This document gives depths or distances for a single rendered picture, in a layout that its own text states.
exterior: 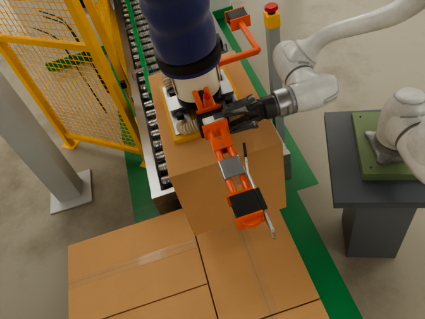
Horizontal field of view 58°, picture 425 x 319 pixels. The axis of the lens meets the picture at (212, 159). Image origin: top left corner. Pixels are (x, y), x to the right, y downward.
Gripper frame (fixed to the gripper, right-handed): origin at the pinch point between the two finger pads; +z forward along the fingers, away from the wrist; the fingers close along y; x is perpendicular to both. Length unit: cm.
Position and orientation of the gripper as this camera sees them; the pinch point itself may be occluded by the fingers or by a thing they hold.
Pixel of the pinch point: (214, 124)
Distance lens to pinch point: 121.8
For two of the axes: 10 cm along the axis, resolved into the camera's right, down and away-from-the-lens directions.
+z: -9.5, 3.1, -0.3
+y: 1.8, 6.3, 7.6
